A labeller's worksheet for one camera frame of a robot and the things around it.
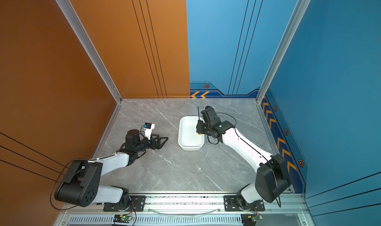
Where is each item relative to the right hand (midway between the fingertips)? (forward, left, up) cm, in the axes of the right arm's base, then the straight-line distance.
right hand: (196, 127), depth 83 cm
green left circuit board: (-41, +36, -17) cm, 57 cm away
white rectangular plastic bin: (+1, +5, -16) cm, 17 cm away
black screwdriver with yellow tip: (+5, -1, +2) cm, 5 cm away
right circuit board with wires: (-40, -28, -17) cm, 52 cm away
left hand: (-1, +20, -7) cm, 22 cm away
